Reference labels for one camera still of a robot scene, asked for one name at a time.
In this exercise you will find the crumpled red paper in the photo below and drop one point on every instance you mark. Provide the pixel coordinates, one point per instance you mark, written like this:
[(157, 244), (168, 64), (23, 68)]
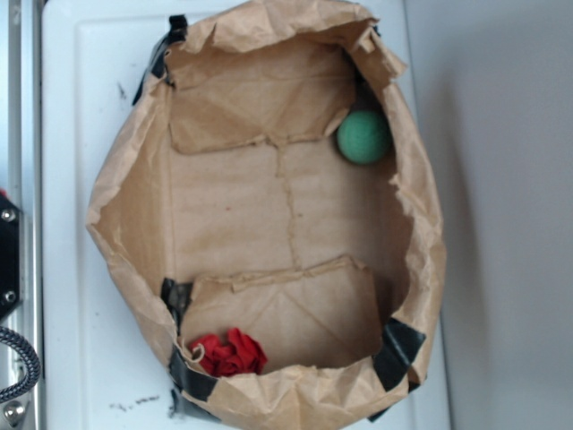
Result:
[(239, 354)]

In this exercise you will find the brown paper bag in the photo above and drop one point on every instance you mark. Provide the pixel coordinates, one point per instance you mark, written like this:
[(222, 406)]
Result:
[(231, 178)]

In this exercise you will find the green ball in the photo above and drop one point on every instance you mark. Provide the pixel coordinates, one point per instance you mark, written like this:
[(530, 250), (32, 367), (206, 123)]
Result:
[(364, 137)]

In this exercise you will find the black tape inner left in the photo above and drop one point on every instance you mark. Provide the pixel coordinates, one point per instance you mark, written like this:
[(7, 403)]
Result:
[(177, 298)]

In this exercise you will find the black tape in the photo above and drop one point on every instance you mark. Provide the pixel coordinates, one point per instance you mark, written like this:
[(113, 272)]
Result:
[(177, 298), (401, 345), (190, 387), (157, 64)]

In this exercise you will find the black tape bottom right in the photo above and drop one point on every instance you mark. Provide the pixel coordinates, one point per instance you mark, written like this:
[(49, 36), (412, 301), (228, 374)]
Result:
[(401, 345)]

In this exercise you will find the black tape bottom left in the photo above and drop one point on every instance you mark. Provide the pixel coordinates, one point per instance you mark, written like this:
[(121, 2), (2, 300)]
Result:
[(190, 387)]

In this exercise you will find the black tape top left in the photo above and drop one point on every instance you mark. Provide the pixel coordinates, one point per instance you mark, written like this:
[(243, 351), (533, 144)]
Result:
[(157, 64)]

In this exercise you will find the black metal bracket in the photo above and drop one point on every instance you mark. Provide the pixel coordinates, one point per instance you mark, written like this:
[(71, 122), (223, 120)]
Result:
[(10, 256)]

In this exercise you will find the aluminium frame rail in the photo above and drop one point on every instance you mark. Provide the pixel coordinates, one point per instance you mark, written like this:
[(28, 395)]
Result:
[(21, 163)]

